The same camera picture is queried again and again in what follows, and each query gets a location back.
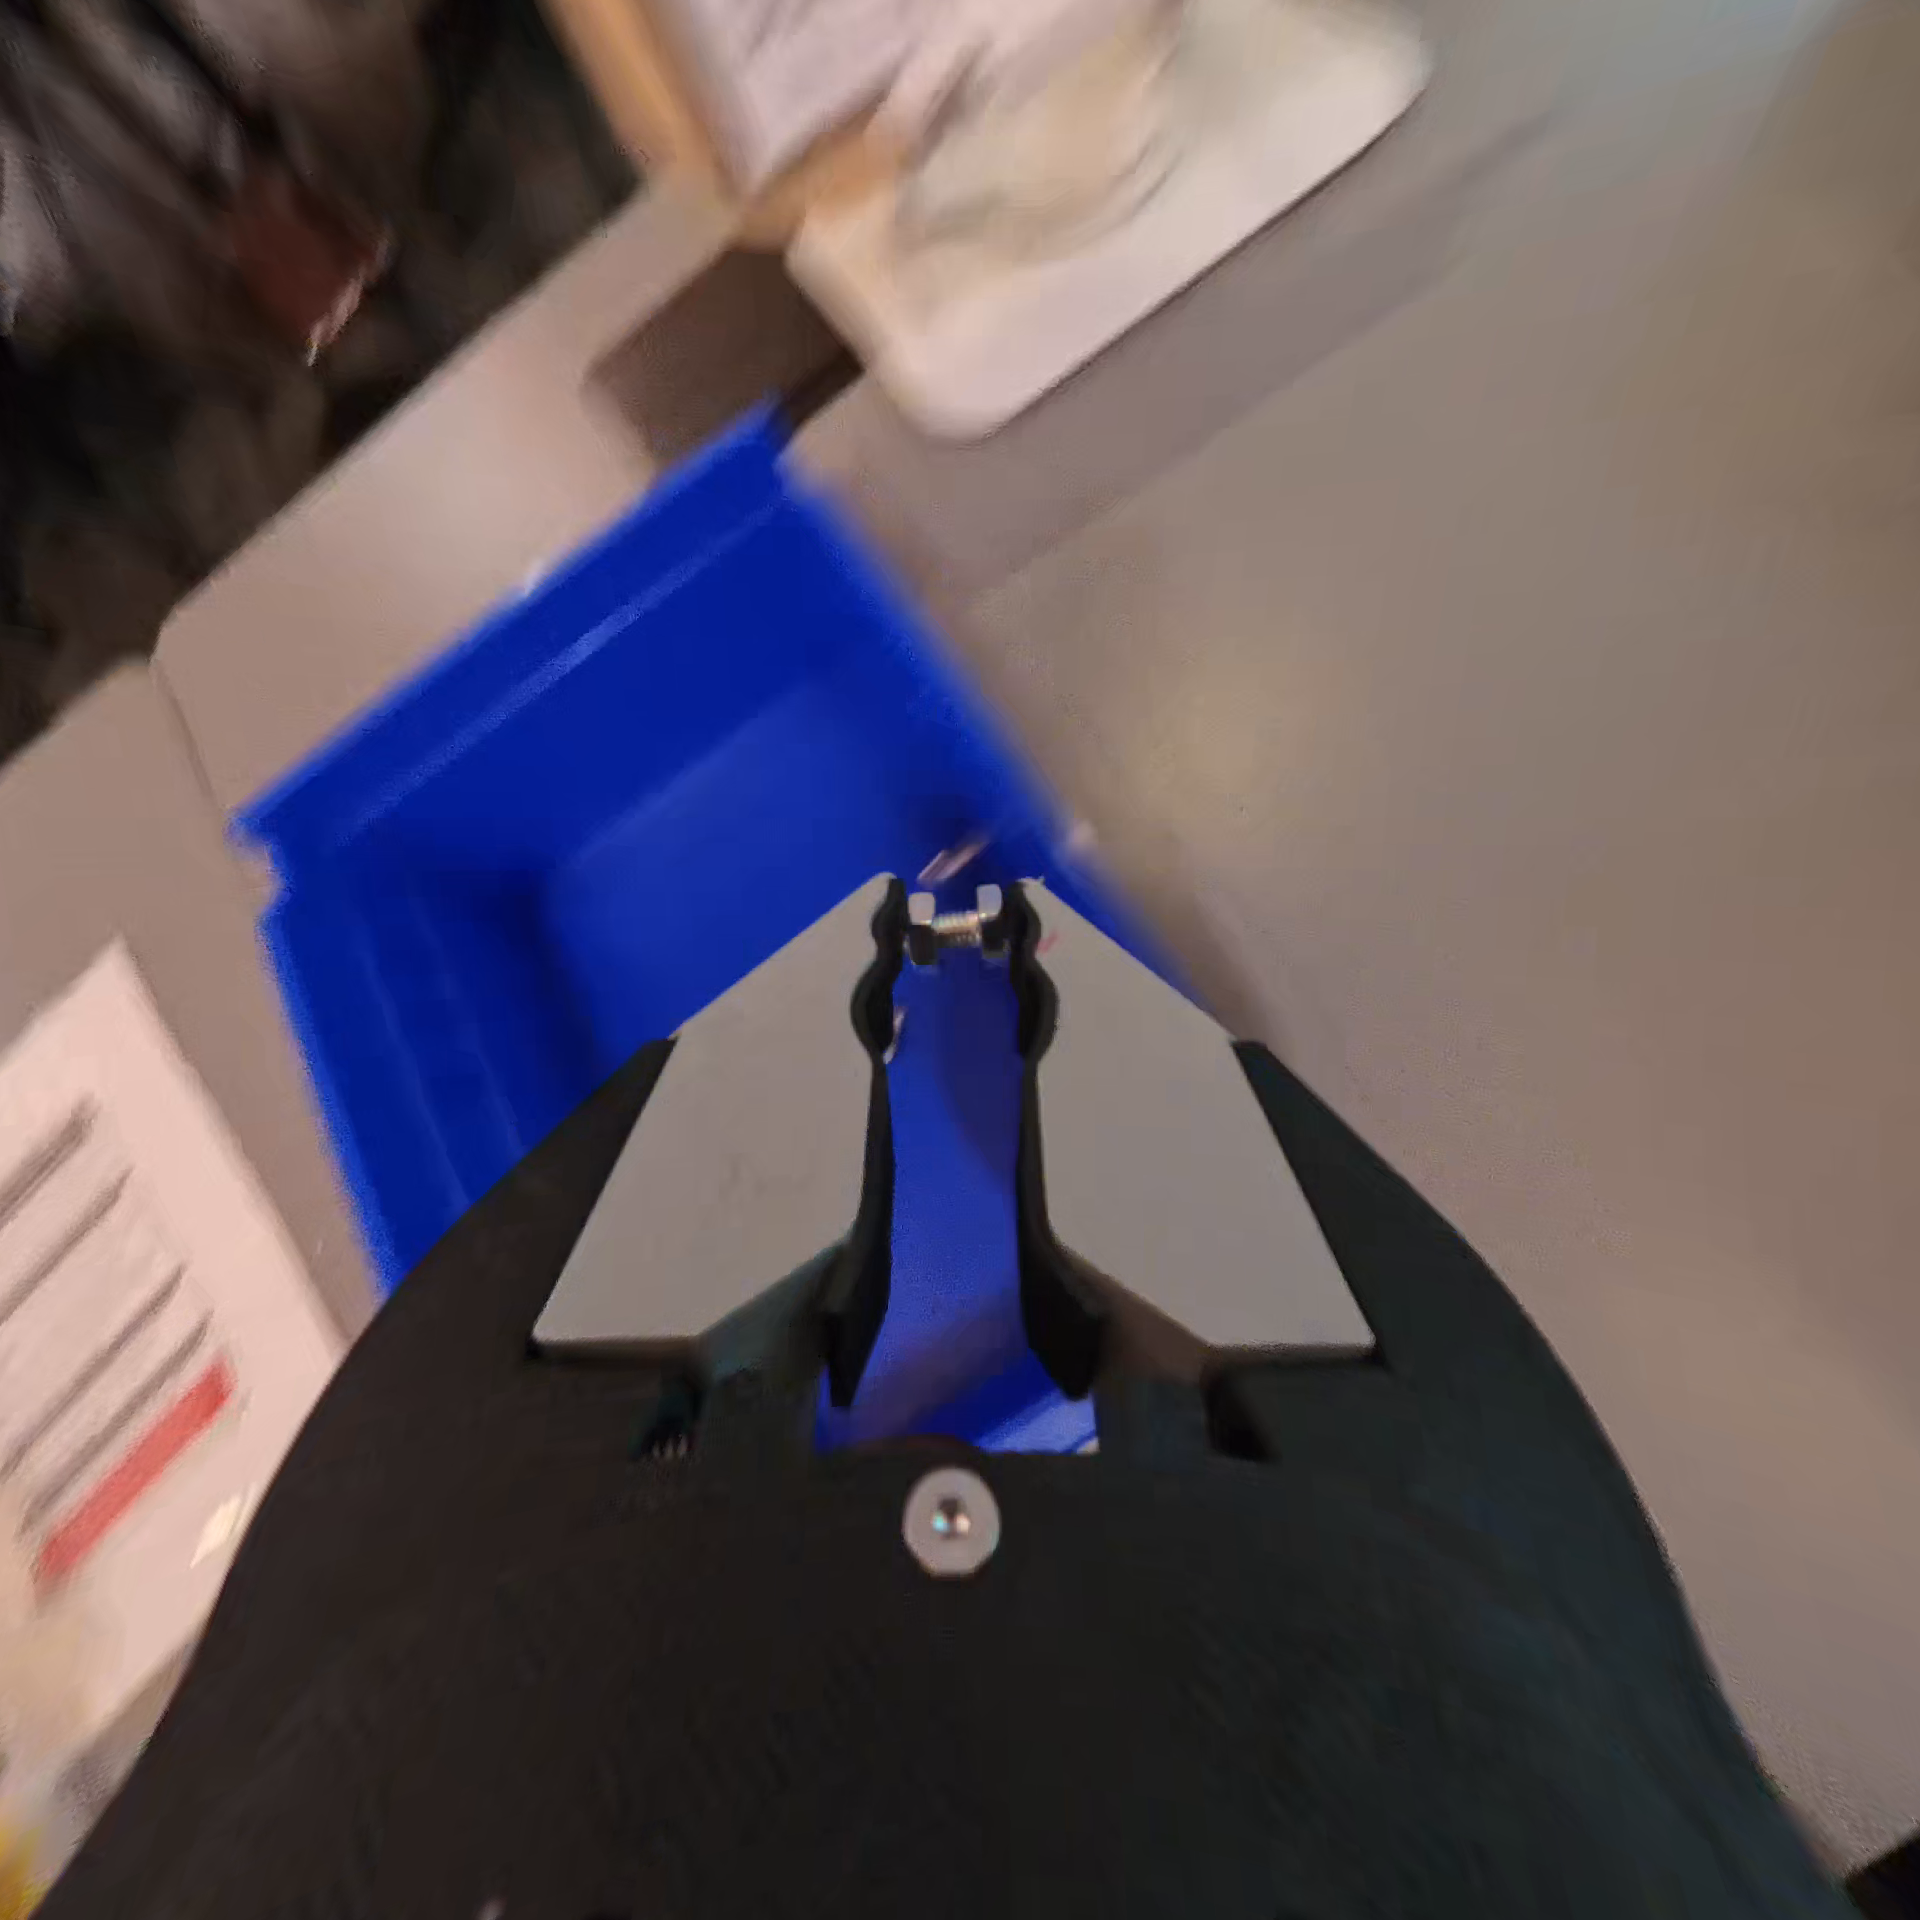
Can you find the silver hex bolt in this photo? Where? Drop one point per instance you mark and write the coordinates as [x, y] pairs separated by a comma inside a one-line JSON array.
[[956, 932]]

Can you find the printed instruction sheet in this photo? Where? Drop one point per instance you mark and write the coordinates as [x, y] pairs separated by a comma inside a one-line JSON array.
[[839, 76]]

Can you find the white tablet stand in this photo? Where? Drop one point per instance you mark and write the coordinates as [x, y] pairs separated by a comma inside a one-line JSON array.
[[1200, 194]]

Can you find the blue plastic bin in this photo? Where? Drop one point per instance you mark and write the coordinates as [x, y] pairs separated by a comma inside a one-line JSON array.
[[674, 780]]

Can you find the printed paper sheet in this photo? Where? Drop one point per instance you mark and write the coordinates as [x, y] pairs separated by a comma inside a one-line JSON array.
[[136, 1200]]

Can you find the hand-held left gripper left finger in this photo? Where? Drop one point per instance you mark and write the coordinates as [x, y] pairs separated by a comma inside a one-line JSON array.
[[734, 1185]]

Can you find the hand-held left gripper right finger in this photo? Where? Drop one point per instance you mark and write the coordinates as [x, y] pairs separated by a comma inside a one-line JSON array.
[[1184, 1185]]

